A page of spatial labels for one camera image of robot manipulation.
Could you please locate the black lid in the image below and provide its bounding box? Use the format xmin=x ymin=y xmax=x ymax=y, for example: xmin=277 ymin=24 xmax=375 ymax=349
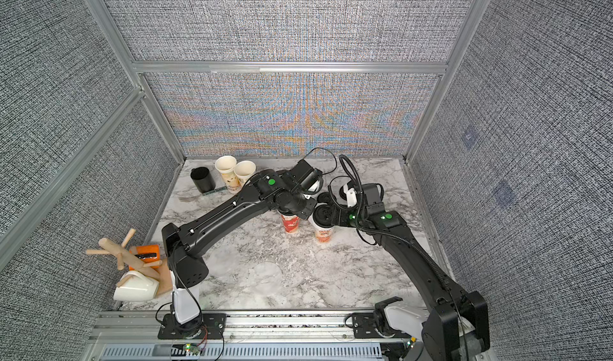
xmin=339 ymin=183 xmax=358 ymax=204
xmin=311 ymin=204 xmax=335 ymax=229

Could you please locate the red paper cup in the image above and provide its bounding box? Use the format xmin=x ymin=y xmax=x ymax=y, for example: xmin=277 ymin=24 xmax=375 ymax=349
xmin=281 ymin=213 xmax=300 ymax=234

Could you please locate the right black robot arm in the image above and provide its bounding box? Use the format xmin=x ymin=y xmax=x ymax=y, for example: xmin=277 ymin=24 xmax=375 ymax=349
xmin=329 ymin=184 xmax=491 ymax=360

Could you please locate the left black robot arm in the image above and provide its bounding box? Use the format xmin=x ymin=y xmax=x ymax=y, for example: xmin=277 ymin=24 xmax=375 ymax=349
xmin=162 ymin=159 xmax=323 ymax=335

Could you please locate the black cylindrical cup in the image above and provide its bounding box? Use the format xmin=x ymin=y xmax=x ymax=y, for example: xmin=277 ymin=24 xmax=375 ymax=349
xmin=190 ymin=167 xmax=216 ymax=193

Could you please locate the orange mug on rack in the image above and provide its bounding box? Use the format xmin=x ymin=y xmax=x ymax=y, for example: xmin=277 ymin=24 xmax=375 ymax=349
xmin=129 ymin=244 xmax=162 ymax=269

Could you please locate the wooden peg rack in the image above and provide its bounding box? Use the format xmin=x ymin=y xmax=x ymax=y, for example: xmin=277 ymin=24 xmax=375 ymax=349
xmin=85 ymin=228 xmax=172 ymax=297

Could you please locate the white mug on rack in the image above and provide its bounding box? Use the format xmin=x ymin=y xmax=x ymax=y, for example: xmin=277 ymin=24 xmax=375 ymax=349
xmin=113 ymin=271 xmax=160 ymax=302

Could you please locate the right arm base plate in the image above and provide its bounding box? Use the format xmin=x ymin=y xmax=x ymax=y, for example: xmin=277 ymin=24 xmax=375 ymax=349
xmin=345 ymin=312 xmax=411 ymax=340

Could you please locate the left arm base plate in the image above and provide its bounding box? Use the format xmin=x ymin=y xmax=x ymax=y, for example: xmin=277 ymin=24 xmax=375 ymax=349
xmin=157 ymin=313 xmax=228 ymax=340

